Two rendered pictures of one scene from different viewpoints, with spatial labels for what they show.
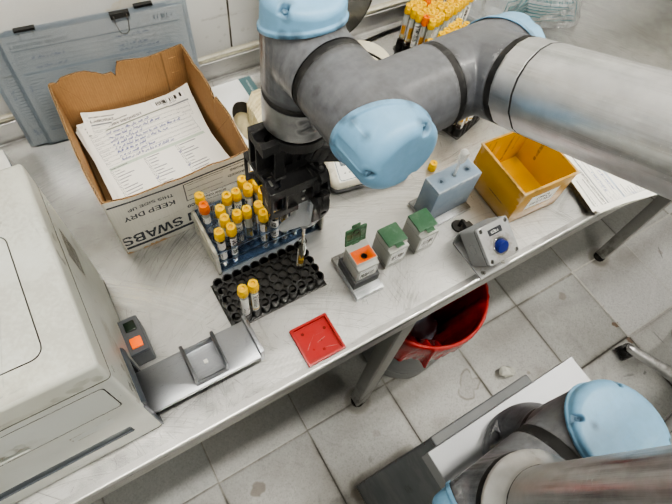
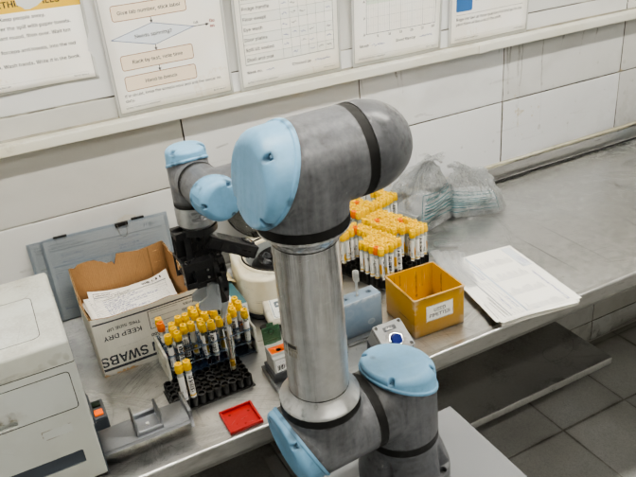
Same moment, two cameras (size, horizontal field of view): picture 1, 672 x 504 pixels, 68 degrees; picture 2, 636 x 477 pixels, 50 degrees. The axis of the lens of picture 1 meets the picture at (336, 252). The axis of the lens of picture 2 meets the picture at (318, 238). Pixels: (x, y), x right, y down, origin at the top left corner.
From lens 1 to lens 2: 0.83 m
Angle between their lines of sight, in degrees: 35
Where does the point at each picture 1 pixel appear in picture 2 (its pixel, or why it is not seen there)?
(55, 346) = (46, 333)
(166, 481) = not seen: outside the picture
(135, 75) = (128, 263)
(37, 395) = (32, 353)
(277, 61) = (172, 178)
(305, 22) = (181, 156)
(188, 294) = (145, 397)
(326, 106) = (187, 185)
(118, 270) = (96, 387)
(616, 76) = not seen: hidden behind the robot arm
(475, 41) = not seen: hidden behind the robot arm
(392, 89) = (216, 172)
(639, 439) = (404, 363)
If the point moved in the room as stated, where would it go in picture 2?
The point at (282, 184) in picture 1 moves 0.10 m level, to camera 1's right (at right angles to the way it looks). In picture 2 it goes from (191, 262) to (242, 264)
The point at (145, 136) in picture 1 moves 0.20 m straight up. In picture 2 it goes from (130, 301) to (112, 227)
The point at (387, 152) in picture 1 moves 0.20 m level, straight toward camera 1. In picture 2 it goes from (208, 192) to (143, 251)
